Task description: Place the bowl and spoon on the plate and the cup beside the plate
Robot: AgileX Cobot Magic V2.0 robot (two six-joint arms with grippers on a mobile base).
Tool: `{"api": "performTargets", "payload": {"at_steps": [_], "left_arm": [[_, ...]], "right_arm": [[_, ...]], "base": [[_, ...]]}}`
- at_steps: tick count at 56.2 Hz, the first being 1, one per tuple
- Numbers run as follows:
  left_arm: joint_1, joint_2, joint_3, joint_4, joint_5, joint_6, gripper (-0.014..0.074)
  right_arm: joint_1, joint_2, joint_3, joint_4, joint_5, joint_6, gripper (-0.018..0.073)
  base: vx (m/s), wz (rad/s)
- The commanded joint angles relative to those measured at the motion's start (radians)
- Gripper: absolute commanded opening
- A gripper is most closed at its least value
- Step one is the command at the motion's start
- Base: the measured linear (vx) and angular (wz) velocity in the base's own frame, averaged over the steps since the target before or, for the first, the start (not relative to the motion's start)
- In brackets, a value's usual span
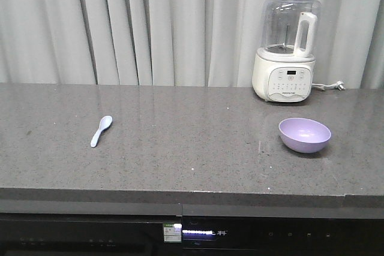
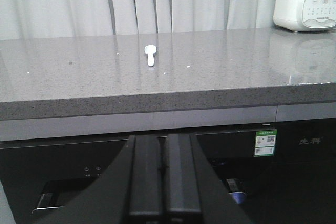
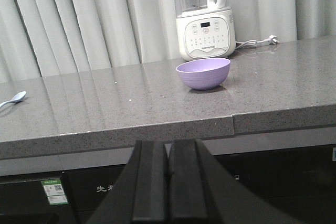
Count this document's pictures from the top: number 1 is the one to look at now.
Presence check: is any black built-in appliance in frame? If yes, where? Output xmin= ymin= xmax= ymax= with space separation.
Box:
xmin=182 ymin=206 xmax=383 ymax=255
xmin=1 ymin=200 xmax=182 ymax=255

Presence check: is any black built-in appliance right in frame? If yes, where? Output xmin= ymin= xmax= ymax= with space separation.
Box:
xmin=182 ymin=206 xmax=383 ymax=255

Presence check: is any black built-in appliance left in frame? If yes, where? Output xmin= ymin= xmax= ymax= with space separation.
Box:
xmin=1 ymin=200 xmax=182 ymax=255

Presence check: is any grey pleated curtain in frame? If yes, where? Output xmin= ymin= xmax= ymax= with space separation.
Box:
xmin=1 ymin=0 xmax=383 ymax=88

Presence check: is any green white energy label sticker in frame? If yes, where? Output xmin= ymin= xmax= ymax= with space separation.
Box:
xmin=163 ymin=223 xmax=182 ymax=243

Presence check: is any light blue plastic spoon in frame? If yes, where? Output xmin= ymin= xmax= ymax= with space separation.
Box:
xmin=90 ymin=115 xmax=113 ymax=147

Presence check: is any white blender with clear jar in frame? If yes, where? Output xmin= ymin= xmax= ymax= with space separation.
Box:
xmin=252 ymin=0 xmax=321 ymax=103

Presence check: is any purple plastic bowl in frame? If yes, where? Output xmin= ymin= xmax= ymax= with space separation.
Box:
xmin=278 ymin=118 xmax=332 ymax=153

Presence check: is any white power cord with plug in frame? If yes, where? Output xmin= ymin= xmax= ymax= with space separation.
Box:
xmin=311 ymin=80 xmax=347 ymax=92

